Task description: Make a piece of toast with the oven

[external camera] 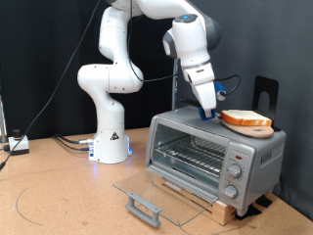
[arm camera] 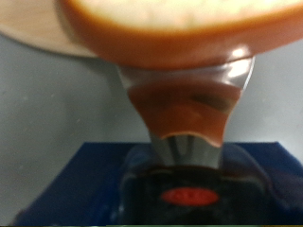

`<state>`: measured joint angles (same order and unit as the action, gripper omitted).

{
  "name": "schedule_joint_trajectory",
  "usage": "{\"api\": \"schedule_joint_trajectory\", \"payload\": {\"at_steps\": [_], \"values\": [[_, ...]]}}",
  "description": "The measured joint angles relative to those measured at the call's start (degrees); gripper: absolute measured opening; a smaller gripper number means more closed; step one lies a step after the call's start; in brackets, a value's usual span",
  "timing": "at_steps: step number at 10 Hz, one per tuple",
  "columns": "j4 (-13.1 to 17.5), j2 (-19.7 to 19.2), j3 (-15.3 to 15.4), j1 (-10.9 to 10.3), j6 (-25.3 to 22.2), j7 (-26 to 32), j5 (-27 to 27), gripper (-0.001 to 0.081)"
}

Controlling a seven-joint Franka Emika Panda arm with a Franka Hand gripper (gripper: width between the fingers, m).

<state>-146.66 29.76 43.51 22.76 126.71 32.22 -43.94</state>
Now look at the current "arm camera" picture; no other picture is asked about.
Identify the silver toaster oven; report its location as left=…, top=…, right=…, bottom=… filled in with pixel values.
left=0, top=31, right=303, bottom=226

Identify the round wooden cutting board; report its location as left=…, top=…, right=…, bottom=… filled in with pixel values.
left=0, top=0, right=98, bottom=60

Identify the white bread slice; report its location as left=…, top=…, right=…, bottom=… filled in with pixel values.
left=60, top=0, right=303, bottom=70

